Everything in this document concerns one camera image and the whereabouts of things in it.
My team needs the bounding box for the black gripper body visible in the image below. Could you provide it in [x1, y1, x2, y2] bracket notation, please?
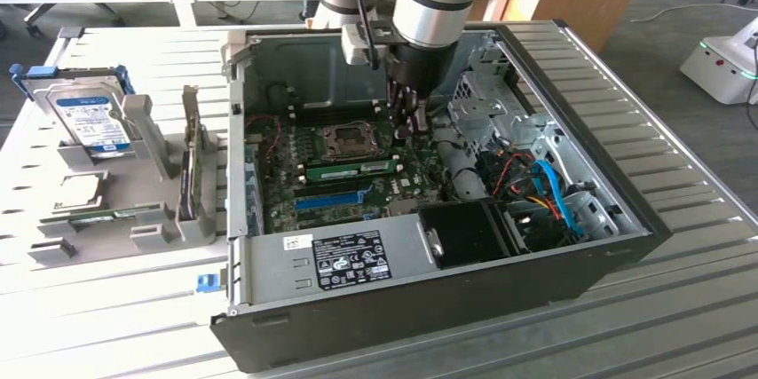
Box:
[389, 39, 461, 99]

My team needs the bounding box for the green RAM stick with label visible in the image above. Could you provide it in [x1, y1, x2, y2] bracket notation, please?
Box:
[304, 158, 398, 183]

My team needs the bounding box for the black RAM slot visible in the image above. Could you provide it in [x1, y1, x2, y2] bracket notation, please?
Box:
[292, 178, 364, 199]

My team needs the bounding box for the CPU socket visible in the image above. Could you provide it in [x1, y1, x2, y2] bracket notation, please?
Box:
[316, 122, 388, 163]

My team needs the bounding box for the silver metal disk bay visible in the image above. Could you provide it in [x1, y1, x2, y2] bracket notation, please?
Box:
[446, 31, 625, 239]

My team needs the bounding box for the blue expansion slot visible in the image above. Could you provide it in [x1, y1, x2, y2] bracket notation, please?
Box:
[294, 191, 366, 211]

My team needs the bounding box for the green motherboard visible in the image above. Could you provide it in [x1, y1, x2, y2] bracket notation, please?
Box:
[245, 111, 453, 236]

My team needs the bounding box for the graphics card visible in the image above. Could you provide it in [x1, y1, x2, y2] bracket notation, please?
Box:
[175, 83, 207, 223]

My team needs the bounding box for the grey power supply unit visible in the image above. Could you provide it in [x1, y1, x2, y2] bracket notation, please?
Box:
[227, 214, 441, 314]

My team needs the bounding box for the grey parts rack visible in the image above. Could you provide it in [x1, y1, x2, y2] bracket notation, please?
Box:
[26, 93, 230, 270]

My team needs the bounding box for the black open PC case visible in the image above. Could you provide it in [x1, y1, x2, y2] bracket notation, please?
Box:
[209, 19, 675, 374]

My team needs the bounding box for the white mobile machine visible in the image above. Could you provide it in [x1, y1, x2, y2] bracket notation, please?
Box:
[679, 13, 758, 106]

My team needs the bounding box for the small blue plastic clip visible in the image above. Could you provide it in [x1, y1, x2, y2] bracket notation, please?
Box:
[195, 273, 222, 295]

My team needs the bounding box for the hard disk in blue caddy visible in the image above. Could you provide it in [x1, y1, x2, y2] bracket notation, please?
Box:
[9, 64, 135, 162]

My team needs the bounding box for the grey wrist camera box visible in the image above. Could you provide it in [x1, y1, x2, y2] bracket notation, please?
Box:
[341, 22, 388, 66]

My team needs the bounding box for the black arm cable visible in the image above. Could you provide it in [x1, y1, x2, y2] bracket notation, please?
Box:
[357, 0, 400, 71]

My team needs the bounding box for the thin red motherboard wire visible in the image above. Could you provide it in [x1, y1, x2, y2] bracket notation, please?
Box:
[246, 114, 281, 177]

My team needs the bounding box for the blue SATA wire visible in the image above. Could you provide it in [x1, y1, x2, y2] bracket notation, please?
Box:
[532, 160, 586, 234]

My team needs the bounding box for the red and orange wire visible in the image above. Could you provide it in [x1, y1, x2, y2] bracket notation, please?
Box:
[496, 152, 565, 220]

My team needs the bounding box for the white floor cable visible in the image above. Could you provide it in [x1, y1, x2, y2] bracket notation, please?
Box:
[629, 0, 758, 23]

